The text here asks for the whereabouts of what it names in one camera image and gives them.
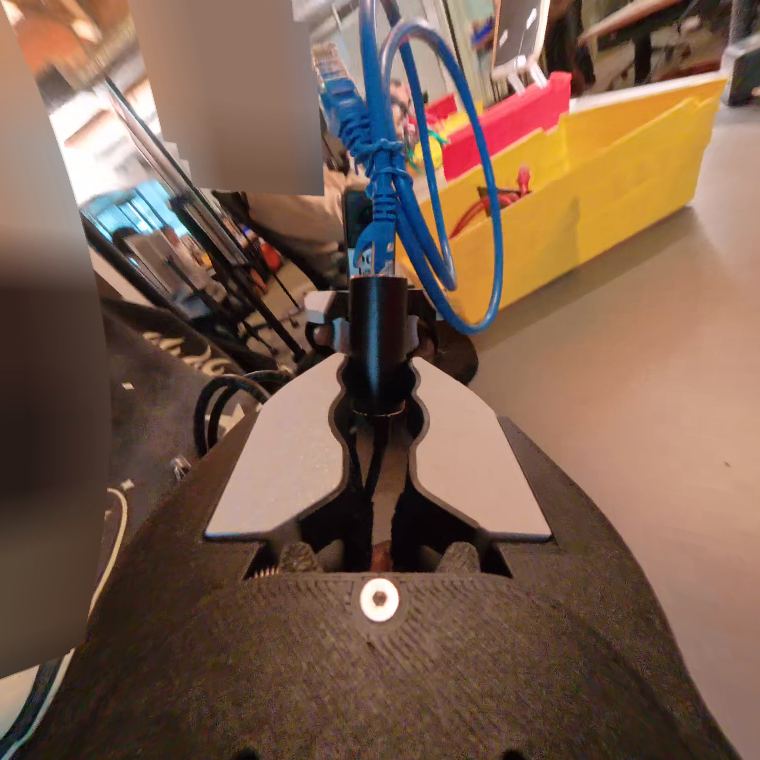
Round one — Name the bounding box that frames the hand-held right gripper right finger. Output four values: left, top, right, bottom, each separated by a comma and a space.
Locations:
407, 358, 553, 541

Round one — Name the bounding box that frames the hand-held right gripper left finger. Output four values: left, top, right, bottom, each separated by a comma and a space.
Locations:
205, 354, 349, 539

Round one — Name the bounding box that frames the yellow plastic bin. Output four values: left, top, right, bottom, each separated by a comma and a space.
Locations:
395, 74, 728, 312

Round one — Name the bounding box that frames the red ethernet cable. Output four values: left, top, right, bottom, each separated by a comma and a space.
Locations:
448, 165, 535, 239

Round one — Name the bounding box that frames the tilted display board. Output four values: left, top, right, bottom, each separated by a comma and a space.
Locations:
492, 0, 554, 82

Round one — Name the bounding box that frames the blue ethernet cable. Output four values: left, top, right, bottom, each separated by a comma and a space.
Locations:
312, 0, 505, 336

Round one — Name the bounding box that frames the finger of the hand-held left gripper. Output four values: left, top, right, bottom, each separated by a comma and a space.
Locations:
304, 291, 351, 352
408, 290, 445, 334

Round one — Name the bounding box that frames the red plastic bin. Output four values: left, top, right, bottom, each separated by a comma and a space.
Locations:
424, 71, 572, 182

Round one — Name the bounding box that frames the black ethernet switch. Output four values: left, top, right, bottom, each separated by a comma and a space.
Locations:
347, 276, 410, 418

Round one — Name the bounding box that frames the black ethernet cable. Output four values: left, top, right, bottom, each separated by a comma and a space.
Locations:
193, 369, 393, 547

